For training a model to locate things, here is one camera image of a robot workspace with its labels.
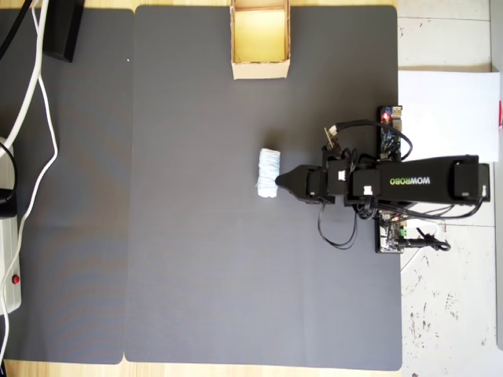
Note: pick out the small camera circuit board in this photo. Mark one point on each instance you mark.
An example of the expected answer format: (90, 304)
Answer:
(331, 138)

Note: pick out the black plug on strip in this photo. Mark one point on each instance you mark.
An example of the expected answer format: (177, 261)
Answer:
(6, 196)

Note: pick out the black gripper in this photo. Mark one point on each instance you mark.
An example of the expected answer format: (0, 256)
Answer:
(334, 184)

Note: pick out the small red object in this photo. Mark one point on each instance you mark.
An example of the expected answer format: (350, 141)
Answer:
(500, 116)

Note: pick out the controller board with red light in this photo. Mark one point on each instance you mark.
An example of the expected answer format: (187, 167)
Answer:
(390, 133)

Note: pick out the black rectangular stand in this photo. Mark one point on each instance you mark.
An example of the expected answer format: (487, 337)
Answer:
(63, 31)

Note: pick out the black barrel power plug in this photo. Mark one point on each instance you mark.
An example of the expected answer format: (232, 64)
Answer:
(426, 243)

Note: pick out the small dark grey mat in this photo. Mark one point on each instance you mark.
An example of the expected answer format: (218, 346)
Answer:
(78, 196)

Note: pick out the open brown cardboard box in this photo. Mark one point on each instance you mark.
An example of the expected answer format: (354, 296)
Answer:
(260, 70)

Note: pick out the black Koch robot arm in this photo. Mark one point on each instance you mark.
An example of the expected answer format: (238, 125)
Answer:
(436, 180)

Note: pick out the white paper sheet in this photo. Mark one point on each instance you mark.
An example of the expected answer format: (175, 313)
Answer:
(444, 114)

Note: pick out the white foam block blue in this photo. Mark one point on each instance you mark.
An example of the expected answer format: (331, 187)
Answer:
(269, 173)

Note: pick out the large dark grey mat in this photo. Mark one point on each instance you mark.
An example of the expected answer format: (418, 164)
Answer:
(196, 235)

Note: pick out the driver board with green terminal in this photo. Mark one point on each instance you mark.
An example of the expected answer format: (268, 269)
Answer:
(387, 235)

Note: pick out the white power strip red switch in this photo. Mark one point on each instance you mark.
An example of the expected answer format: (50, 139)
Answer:
(9, 255)

